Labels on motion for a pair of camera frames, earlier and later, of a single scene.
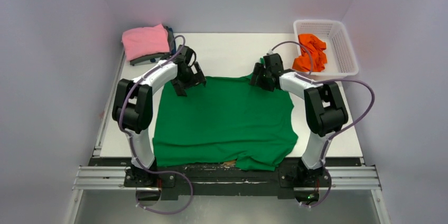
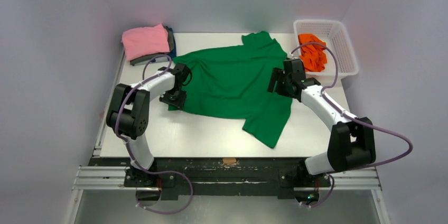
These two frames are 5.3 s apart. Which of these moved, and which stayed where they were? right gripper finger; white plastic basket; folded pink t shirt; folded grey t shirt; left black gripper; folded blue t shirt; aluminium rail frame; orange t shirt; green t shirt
Moved: right gripper finger; green t shirt; left black gripper
Stayed: folded blue t shirt; aluminium rail frame; white plastic basket; folded grey t shirt; orange t shirt; folded pink t shirt
